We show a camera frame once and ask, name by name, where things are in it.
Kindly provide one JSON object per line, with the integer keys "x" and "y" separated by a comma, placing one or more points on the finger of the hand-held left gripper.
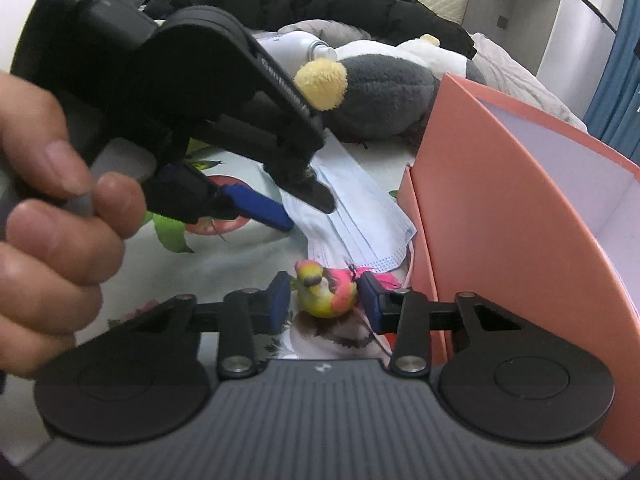
{"x": 260, "y": 207}
{"x": 305, "y": 185}

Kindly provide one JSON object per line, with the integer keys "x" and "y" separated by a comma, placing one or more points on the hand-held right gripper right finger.
{"x": 371, "y": 305}

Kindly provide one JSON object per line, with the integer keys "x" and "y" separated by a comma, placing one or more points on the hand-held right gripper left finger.
{"x": 280, "y": 302}

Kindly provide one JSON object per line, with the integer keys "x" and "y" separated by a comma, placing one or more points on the colourful bird toy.
{"x": 320, "y": 296}

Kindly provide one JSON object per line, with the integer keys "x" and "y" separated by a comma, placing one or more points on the blue face mask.
{"x": 360, "y": 210}

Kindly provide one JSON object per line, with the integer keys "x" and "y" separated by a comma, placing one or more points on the pink shoe box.
{"x": 500, "y": 185}

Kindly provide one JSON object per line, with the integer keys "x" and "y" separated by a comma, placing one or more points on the person's left hand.
{"x": 45, "y": 240}

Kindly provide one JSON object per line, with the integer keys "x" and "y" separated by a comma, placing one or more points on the fruit print mat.
{"x": 240, "y": 270}

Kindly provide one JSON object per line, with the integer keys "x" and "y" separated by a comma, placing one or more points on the grey penguin plush toy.
{"x": 380, "y": 95}

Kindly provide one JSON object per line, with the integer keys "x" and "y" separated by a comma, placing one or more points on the white plastic bottle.
{"x": 295, "y": 45}

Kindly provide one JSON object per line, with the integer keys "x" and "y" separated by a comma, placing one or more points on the grey pillow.
{"x": 310, "y": 27}

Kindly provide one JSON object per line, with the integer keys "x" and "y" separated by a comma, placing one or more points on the black puffer jacket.
{"x": 350, "y": 5}

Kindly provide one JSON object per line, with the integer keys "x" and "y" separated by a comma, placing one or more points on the beige duvet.
{"x": 515, "y": 75}

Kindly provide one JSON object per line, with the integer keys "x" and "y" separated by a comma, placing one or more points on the blue curtain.
{"x": 620, "y": 85}

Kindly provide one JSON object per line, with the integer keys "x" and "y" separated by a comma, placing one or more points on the dark wall switch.
{"x": 503, "y": 22}

